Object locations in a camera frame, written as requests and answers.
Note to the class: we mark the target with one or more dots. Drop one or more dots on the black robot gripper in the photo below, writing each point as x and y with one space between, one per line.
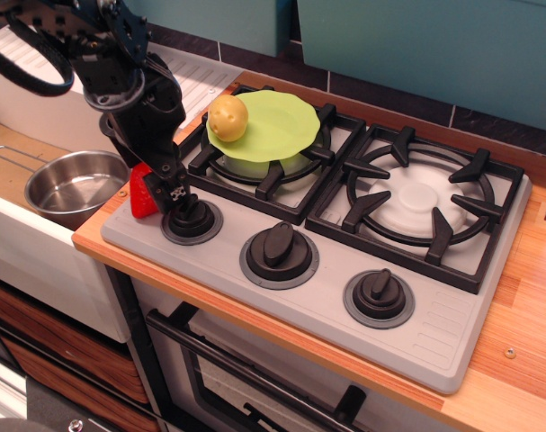
141 124

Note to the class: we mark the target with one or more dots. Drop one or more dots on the red toy strawberry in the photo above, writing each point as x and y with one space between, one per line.
141 202

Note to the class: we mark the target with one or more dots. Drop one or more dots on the yellow toy potato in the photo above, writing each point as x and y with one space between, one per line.
228 117

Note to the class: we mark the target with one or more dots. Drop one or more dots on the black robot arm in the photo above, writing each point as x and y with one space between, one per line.
105 46

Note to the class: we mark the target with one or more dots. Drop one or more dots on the small steel pot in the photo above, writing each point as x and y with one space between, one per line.
68 190

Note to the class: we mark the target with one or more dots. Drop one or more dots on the green plastic plate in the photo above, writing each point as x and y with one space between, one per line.
280 126

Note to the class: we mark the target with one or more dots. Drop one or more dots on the white toy sink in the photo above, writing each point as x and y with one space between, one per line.
37 256

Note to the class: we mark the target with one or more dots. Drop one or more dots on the black left stove knob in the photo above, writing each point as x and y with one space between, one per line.
192 222

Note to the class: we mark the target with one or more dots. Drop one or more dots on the black stove knob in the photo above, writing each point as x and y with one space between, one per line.
379 299
279 258
192 222

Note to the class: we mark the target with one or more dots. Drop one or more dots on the black left burner grate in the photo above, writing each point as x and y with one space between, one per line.
285 189

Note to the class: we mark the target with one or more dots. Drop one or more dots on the black burner grate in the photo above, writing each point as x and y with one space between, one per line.
430 208
285 189

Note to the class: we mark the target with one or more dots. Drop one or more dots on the black middle stove knob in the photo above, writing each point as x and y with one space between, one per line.
279 258

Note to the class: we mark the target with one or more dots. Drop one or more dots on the toy oven door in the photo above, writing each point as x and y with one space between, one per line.
227 404

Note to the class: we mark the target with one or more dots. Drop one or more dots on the teal cabinet left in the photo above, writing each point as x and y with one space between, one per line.
260 26

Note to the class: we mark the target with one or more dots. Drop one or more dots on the upper wooden drawer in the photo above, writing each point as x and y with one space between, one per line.
45 327

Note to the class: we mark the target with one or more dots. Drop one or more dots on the wooden drawer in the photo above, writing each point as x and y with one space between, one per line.
45 327
110 409

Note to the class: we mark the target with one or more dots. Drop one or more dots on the lower wooden drawer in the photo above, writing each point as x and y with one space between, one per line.
110 409

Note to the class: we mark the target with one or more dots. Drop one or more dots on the black right stove knob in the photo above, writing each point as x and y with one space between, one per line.
379 299

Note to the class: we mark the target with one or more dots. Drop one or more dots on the black right burner grate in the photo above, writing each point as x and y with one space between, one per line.
430 208

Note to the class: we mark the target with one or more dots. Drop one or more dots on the grey toy stove top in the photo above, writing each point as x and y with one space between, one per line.
433 347

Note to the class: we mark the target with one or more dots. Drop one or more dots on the black oven door handle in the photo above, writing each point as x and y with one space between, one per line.
341 419

